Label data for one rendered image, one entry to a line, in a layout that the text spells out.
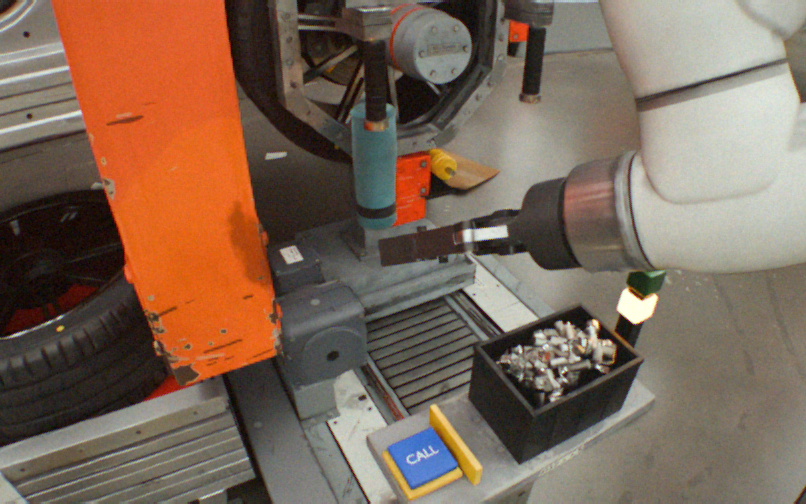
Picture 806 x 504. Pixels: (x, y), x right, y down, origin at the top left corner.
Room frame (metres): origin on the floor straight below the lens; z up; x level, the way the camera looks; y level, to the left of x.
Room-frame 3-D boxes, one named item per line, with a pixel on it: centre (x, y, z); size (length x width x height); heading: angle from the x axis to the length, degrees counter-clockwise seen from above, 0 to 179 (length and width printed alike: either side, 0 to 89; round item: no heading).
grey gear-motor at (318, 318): (0.90, 0.24, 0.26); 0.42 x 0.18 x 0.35; 28
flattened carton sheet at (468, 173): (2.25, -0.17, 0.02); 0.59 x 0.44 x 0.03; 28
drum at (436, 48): (1.06, -0.03, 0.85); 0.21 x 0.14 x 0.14; 28
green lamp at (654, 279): (0.55, -0.35, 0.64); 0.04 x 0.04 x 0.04; 28
